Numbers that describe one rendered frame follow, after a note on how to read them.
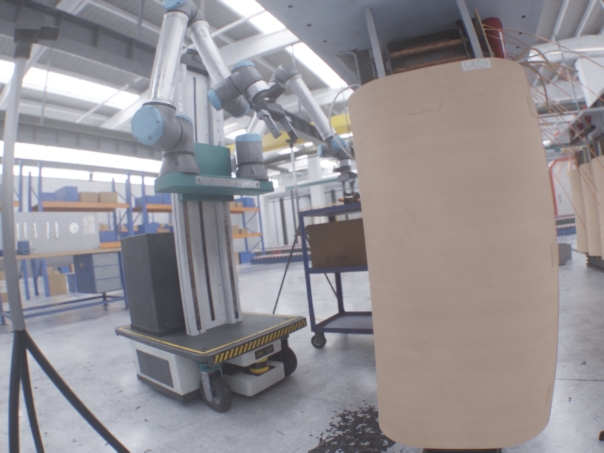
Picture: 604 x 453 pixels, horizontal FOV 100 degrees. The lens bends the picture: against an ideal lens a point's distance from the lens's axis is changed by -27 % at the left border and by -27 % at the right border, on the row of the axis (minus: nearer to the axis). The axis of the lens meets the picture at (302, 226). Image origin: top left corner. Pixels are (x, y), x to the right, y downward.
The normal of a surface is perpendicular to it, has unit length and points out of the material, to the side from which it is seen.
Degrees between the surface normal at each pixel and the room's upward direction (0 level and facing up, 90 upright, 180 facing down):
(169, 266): 90
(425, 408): 90
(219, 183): 90
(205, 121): 90
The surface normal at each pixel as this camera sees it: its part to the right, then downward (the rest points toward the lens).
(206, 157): 0.80, -0.11
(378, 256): -0.89, 0.08
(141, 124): -0.21, 0.07
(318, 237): -0.53, 0.03
